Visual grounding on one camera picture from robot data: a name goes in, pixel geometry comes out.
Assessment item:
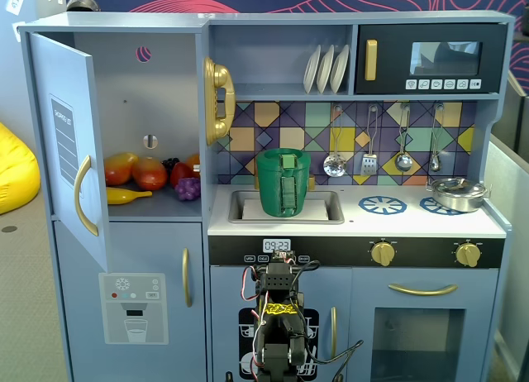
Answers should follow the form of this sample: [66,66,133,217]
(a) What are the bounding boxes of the gold dishwasher door handle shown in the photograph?
[329,306,339,359]

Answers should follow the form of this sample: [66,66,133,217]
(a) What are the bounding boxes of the grey shopping list sticker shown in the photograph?
[49,93,84,199]

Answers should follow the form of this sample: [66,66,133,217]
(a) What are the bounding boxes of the gold stove knob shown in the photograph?
[369,241,397,268]
[455,241,483,269]

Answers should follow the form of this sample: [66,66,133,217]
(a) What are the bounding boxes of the blue toy kitchen unit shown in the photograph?
[12,10,517,382]

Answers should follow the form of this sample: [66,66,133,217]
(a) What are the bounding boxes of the grey toy sink basin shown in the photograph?
[226,189,346,226]

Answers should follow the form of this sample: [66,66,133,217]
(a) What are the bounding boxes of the water dispenser sticker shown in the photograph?
[98,271,170,346]

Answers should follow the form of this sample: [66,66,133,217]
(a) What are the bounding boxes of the yellow tape band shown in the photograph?
[264,302,300,317]

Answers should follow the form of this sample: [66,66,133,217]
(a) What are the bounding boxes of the metal slotted spatula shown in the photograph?
[360,104,379,178]

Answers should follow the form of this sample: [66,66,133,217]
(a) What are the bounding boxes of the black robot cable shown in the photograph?
[294,337,365,382]

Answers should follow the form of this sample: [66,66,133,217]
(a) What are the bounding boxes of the digital clock display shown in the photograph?
[262,237,292,254]

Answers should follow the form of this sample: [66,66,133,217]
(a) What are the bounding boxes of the purple toy grapes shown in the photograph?
[174,176,203,203]

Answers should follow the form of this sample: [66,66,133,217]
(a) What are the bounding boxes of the green plastic printed cup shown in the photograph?
[255,147,312,218]

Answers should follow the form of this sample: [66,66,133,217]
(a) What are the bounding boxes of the dark toy blackberries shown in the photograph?
[160,156,182,177]

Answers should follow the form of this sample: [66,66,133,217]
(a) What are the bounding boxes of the blue oven door with window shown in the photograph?
[350,267,500,382]

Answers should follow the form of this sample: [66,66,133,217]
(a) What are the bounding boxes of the yellow bean bag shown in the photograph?
[0,122,41,216]

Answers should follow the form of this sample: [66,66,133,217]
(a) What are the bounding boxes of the black toy microwave door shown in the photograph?
[354,22,509,96]

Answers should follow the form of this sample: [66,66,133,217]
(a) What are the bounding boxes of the gold curved cabinet door handle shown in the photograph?
[74,154,101,237]

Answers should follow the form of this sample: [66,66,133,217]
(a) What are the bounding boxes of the steel bowl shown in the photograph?
[65,0,102,13]

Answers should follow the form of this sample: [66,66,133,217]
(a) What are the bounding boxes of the blue fridge door with dispenser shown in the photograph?
[53,220,208,382]

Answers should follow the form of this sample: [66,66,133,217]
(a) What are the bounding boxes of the gold straight fridge door handle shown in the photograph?
[181,247,194,308]

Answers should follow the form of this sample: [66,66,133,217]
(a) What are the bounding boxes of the red white servo cable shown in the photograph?
[241,265,266,305]

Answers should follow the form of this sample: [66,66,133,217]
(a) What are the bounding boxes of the black dishwasher sticker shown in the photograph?
[238,308,321,381]

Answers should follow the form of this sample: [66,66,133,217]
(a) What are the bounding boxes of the gold microwave handle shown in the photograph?
[363,38,379,82]

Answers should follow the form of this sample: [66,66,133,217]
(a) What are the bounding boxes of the metal skimmer spoon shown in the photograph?
[322,104,348,179]

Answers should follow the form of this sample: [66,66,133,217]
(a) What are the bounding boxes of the steel toy pot with lid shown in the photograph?
[426,176,494,214]

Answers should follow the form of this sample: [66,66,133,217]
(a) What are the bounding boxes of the red toy apple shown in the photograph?
[169,161,196,189]

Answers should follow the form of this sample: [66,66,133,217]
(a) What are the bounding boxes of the yellow toy banana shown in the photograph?
[105,186,154,206]

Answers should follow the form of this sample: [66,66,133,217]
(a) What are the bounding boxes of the blue cabinet door with list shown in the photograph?
[27,31,111,274]

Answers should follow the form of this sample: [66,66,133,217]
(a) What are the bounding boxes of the metal ladle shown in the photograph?
[393,103,415,174]

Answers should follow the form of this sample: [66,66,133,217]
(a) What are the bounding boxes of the red yellow toy mango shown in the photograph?
[131,155,169,192]
[103,151,140,188]

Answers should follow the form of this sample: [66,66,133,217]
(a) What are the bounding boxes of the white toy plate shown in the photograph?
[329,44,351,94]
[316,44,336,95]
[303,44,322,95]

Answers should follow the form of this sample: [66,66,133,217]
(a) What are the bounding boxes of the gold toy telephone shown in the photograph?
[203,55,237,147]

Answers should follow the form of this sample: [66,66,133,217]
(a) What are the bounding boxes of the grey partition panel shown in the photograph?
[486,132,529,382]

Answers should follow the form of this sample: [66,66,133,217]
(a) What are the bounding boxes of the gold oven door handle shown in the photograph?
[387,283,460,298]

